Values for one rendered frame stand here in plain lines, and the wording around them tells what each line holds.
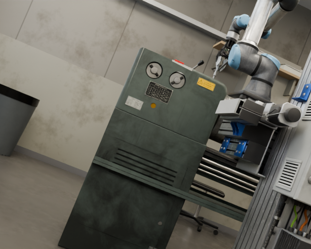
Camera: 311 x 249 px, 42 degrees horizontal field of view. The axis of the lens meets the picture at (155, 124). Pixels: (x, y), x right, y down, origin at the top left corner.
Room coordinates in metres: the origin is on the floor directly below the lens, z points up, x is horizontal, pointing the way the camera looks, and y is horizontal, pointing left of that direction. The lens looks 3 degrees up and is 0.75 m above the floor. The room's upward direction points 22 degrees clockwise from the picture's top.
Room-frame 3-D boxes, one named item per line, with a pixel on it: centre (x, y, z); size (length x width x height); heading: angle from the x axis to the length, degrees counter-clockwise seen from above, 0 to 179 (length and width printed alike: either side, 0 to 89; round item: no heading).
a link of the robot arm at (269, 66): (2.09, -0.42, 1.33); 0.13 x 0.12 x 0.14; 96
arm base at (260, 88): (2.10, -0.42, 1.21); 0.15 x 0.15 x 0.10
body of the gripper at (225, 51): (2.56, -0.24, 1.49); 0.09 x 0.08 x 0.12; 6
